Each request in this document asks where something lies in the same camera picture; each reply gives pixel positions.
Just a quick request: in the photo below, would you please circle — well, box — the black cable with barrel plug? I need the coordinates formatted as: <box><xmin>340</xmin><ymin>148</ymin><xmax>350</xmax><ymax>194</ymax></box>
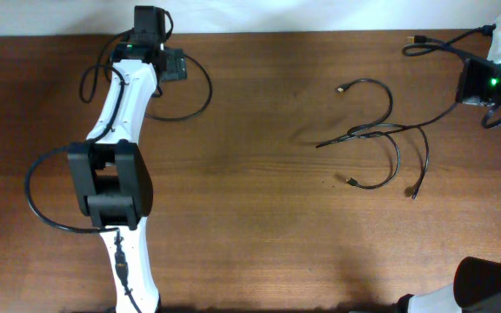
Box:
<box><xmin>144</xmin><ymin>52</ymin><xmax>214</xmax><ymax>123</ymax></box>

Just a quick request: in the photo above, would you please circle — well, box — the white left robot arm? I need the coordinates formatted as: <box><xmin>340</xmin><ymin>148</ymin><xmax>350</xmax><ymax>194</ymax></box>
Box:
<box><xmin>68</xmin><ymin>6</ymin><xmax>171</xmax><ymax>312</ymax></box>

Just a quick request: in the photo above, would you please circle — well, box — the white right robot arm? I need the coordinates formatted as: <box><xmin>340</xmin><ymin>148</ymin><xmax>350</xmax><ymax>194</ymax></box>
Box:
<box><xmin>394</xmin><ymin>57</ymin><xmax>501</xmax><ymax>313</ymax></box>

